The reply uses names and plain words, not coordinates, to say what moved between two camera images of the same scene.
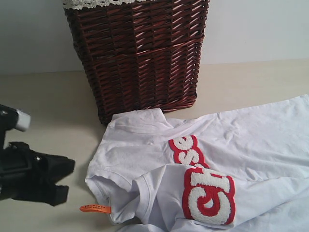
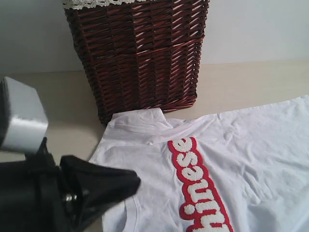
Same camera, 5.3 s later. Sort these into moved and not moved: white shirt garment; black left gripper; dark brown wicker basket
Moved: black left gripper
Not moved: dark brown wicker basket; white shirt garment
